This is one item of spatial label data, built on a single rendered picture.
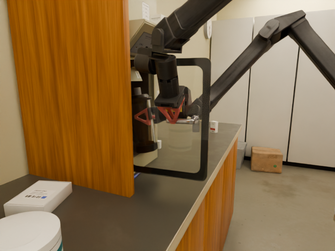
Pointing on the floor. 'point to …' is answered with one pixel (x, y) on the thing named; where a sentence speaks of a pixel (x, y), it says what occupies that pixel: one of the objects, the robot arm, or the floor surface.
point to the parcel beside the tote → (266, 160)
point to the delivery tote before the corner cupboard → (240, 153)
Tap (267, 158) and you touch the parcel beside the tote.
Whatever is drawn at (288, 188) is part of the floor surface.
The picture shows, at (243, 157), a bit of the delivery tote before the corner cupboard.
